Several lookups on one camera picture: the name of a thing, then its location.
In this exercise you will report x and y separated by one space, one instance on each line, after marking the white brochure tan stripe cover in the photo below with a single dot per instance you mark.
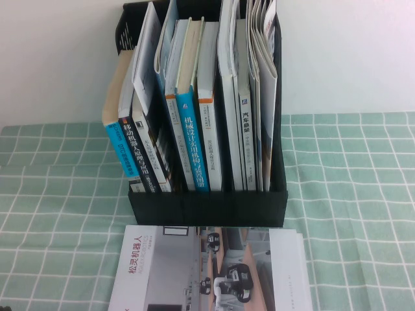
271 107

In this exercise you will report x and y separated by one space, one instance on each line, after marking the black spine robotics book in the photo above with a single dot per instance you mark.
136 152

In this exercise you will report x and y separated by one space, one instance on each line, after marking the blue spine book tan pages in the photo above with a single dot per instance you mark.
113 97

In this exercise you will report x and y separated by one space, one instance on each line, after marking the black plastic book holder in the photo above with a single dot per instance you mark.
210 210

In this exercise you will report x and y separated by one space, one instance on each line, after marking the tall white paperback book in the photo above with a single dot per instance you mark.
228 113

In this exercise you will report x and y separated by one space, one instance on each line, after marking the grey spine car suspension book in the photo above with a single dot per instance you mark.
248 139

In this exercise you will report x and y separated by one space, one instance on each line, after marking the blue spine mechanical design book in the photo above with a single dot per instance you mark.
191 139

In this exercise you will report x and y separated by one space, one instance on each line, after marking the thin white orange-band book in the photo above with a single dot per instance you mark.
178 139

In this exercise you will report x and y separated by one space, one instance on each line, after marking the thick white orange-band book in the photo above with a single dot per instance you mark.
212 145

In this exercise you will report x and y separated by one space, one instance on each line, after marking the white brochure office photo cover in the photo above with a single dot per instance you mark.
168 275

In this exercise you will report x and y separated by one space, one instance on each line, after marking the light blue thin brochure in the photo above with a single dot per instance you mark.
168 29

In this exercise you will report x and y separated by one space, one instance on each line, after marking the thin white booklet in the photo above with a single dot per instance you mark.
147 55

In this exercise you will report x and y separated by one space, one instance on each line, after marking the white spine black cover book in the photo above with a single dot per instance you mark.
147 145

